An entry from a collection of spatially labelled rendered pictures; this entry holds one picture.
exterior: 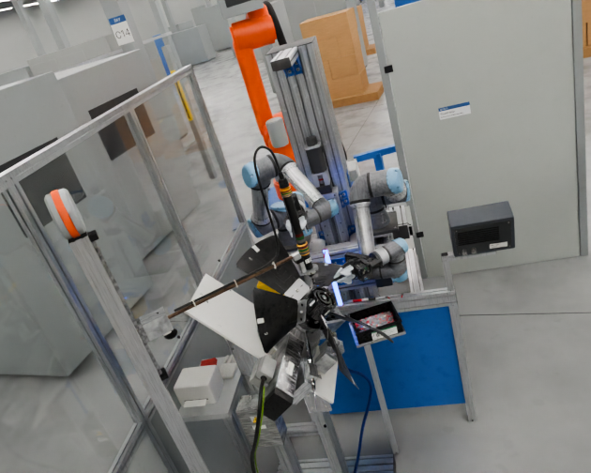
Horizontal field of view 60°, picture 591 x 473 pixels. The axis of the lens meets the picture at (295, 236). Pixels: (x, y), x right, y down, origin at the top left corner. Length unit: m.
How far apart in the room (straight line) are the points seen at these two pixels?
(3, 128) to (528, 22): 3.67
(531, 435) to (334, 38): 8.07
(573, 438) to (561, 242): 1.66
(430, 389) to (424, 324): 0.44
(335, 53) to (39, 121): 6.43
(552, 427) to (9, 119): 4.10
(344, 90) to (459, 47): 6.62
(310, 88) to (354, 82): 7.25
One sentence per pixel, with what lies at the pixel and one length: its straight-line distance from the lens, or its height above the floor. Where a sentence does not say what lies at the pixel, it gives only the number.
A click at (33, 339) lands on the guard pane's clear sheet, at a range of 1.79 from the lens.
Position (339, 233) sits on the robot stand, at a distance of 3.01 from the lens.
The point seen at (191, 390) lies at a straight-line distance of 2.30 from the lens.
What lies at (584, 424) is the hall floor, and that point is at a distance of 3.12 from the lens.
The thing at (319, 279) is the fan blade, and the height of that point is 1.19.
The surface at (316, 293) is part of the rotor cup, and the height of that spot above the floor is 1.25.
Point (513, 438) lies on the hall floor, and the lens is 3.04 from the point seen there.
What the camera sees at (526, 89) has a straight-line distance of 3.74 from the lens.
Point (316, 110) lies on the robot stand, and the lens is 2.81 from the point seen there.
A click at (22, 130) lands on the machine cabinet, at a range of 4.54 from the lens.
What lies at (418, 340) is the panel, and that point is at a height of 0.58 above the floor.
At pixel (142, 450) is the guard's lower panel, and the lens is 2.22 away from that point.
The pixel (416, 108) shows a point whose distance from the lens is 3.66.
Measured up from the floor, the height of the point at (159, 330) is 1.37.
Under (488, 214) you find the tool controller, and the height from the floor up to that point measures 1.24.
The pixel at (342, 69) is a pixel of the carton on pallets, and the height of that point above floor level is 0.64.
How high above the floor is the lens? 2.32
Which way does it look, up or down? 26 degrees down
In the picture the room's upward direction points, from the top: 17 degrees counter-clockwise
